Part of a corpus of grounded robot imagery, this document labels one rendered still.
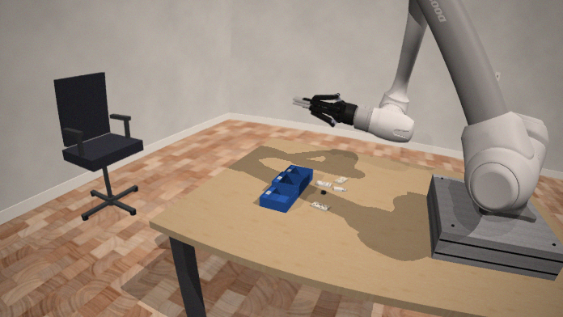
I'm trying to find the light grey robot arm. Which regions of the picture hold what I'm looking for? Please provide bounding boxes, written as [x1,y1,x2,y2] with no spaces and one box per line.
[353,0,549,223]

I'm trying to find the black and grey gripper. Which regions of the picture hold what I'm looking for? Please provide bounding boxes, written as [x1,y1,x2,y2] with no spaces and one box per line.
[293,93,357,127]

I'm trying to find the blue rack of bins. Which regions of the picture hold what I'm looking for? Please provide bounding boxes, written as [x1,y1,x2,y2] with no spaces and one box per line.
[260,165,313,213]

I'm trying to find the white domino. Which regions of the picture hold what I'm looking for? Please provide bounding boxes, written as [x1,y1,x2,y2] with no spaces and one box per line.
[335,177,348,184]
[315,181,332,188]
[311,201,330,212]

